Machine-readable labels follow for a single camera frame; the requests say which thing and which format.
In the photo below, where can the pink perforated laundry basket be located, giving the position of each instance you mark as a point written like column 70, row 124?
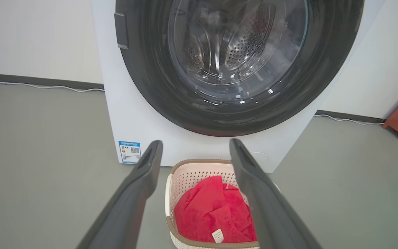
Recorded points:
column 188, row 174

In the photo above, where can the white garment care tag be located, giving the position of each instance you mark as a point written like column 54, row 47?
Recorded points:
column 217, row 235

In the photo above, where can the red garment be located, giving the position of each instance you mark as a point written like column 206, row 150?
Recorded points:
column 206, row 211

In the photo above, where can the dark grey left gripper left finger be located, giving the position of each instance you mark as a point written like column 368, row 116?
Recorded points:
column 126, row 204

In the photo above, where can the blue energy label sticker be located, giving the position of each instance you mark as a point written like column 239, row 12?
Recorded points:
column 129, row 152

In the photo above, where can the round white filter cover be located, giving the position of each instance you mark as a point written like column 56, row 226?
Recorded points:
column 259, row 154

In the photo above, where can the dark round washer door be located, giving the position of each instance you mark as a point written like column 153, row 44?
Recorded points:
column 150, row 79

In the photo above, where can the white front-load washing machine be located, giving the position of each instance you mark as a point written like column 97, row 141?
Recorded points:
column 130, row 117

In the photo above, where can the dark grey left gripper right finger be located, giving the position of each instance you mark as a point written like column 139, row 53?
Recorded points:
column 268, row 204

